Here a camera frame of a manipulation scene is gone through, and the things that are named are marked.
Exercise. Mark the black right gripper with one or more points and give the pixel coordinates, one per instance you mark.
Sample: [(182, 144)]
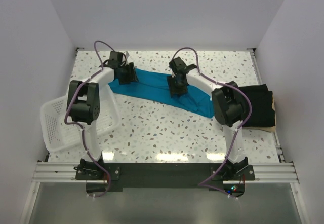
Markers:
[(172, 89)]

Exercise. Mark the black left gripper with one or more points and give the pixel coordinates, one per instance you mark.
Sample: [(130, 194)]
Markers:
[(131, 76)]

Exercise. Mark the blue t shirt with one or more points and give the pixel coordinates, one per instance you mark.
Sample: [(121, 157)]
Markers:
[(154, 86)]

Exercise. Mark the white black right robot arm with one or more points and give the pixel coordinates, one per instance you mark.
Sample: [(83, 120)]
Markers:
[(231, 108)]

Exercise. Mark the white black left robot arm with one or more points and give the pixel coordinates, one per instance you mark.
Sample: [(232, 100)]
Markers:
[(83, 109)]

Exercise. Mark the black folded t shirt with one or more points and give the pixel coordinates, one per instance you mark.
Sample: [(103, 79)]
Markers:
[(258, 95)]

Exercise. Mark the white plastic basket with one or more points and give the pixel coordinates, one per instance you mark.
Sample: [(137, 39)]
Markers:
[(58, 136)]

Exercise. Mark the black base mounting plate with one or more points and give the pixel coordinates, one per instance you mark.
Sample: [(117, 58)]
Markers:
[(117, 176)]

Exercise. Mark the aluminium extrusion rail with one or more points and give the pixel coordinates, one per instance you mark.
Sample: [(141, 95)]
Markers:
[(54, 172)]

